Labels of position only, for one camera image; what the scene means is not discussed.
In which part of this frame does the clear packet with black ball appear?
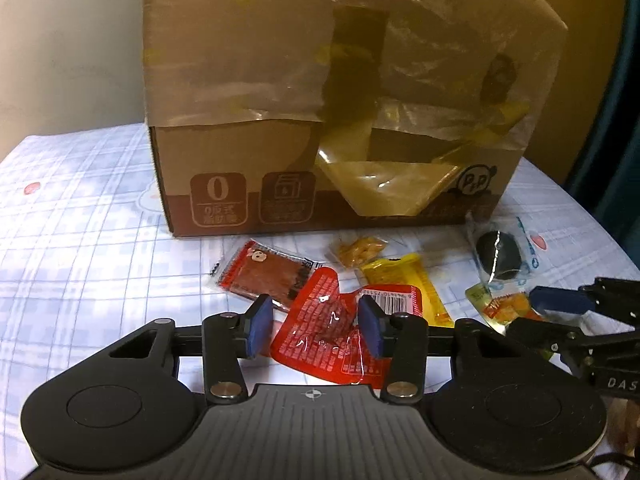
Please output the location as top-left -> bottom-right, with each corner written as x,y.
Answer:
464,210 -> 540,292

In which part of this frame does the red clear snack packet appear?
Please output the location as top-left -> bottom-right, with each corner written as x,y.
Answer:
270,266 -> 427,387

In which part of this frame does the yellow snack packet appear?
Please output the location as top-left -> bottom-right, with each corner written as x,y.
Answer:
359,253 -> 455,326

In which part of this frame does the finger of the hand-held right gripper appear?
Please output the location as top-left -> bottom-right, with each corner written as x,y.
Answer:
504,317 -> 590,362
528,285 -> 602,315

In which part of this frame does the plaid bed sheet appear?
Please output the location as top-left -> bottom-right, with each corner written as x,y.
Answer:
0,122 -> 640,441

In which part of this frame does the small orange snack packet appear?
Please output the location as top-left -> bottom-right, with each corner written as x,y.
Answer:
465,282 -> 548,336

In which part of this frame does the brown cartoon snack packet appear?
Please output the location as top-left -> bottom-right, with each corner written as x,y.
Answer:
207,238 -> 325,314

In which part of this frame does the taped cardboard box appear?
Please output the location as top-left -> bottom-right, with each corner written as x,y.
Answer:
141,0 -> 570,239

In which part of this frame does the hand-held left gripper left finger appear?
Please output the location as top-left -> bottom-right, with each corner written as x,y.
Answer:
106,293 -> 275,405

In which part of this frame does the wooden panel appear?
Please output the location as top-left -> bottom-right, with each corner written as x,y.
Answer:
510,0 -> 632,187

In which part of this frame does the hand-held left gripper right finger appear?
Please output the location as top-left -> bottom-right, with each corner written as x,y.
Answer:
356,293 -> 522,405

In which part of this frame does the clear packet of yellow nuts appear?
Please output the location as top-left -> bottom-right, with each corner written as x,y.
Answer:
327,233 -> 389,270

